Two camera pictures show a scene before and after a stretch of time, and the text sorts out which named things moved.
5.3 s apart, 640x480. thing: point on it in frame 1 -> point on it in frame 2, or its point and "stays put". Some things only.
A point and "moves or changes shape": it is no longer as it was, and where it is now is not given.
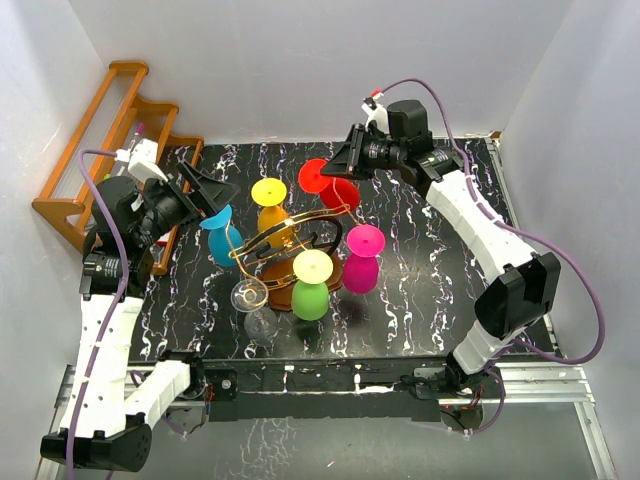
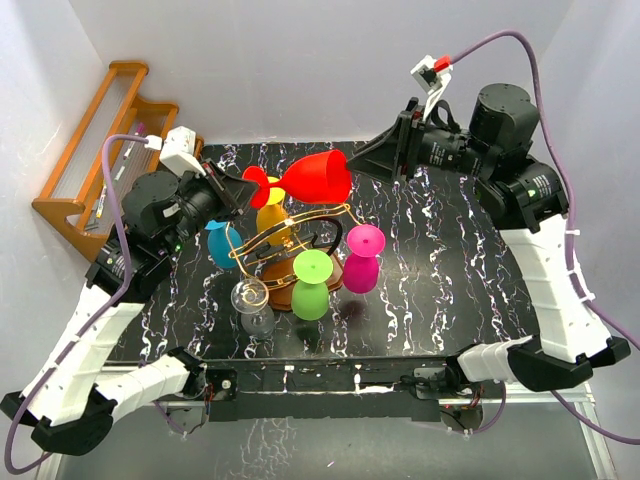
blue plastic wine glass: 223,237 stays put
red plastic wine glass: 335,193 moves or changes shape
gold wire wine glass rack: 269,258 stays put
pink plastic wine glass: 361,265 stays put
